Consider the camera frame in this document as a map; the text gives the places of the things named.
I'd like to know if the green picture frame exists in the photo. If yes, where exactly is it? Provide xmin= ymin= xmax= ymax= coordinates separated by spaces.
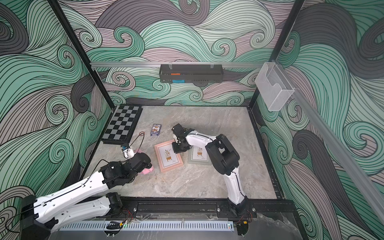
xmin=189 ymin=146 xmax=212 ymax=165

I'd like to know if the pink picture frame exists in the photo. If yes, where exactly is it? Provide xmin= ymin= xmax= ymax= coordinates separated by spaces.
xmin=154 ymin=140 xmax=184 ymax=173

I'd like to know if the pink cloth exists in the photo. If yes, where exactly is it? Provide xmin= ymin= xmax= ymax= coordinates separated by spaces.
xmin=135 ymin=150 xmax=154 ymax=175

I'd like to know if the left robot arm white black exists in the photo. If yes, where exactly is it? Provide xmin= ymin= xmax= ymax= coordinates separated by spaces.
xmin=20 ymin=153 xmax=152 ymax=240

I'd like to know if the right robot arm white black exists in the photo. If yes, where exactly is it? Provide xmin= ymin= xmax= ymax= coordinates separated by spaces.
xmin=172 ymin=124 xmax=248 ymax=217

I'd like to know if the playing card box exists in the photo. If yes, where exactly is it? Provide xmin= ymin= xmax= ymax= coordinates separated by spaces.
xmin=150 ymin=124 xmax=162 ymax=136

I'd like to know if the black grey chessboard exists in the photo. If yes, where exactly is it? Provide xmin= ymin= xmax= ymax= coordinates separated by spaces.
xmin=101 ymin=105 xmax=143 ymax=145

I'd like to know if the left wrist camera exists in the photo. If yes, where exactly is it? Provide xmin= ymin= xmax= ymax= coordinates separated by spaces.
xmin=121 ymin=145 xmax=135 ymax=160

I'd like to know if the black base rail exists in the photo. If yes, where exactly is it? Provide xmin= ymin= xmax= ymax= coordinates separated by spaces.
xmin=121 ymin=197 xmax=296 ymax=219

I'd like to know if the black wall shelf tray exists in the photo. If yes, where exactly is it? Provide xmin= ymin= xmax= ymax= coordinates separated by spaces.
xmin=159 ymin=65 xmax=224 ymax=85

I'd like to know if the aluminium back rail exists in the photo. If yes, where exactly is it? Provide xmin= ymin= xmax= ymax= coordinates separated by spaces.
xmin=90 ymin=61 xmax=264 ymax=69

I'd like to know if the aluminium rail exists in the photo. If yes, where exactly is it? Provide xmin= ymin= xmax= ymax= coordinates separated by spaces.
xmin=90 ymin=61 xmax=264 ymax=69
xmin=273 ymin=61 xmax=384 ymax=223

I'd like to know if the white slotted cable duct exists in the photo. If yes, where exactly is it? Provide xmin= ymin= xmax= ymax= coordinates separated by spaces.
xmin=60 ymin=220 xmax=235 ymax=232

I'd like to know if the clear acrylic wall holder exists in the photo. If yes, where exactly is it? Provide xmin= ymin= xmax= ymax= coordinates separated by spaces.
xmin=255 ymin=62 xmax=295 ymax=112

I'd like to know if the aluminium right side rail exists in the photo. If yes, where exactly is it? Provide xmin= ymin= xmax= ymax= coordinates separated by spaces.
xmin=273 ymin=61 xmax=384 ymax=223

